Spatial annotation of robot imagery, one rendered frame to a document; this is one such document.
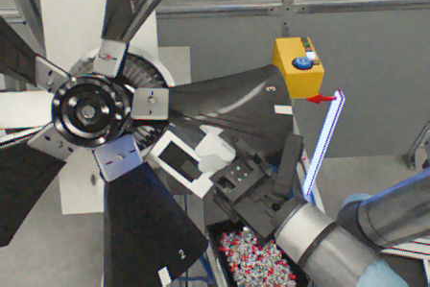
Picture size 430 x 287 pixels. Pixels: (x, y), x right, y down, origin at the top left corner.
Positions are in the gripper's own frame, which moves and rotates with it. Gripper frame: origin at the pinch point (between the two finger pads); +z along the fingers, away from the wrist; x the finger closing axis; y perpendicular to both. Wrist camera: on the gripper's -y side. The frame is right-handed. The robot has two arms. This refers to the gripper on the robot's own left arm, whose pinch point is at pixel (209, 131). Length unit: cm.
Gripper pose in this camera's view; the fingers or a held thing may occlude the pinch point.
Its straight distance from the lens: 59.6
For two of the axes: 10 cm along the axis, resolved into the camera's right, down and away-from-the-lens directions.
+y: -7.5, 5.5, -3.7
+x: 0.8, 6.3, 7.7
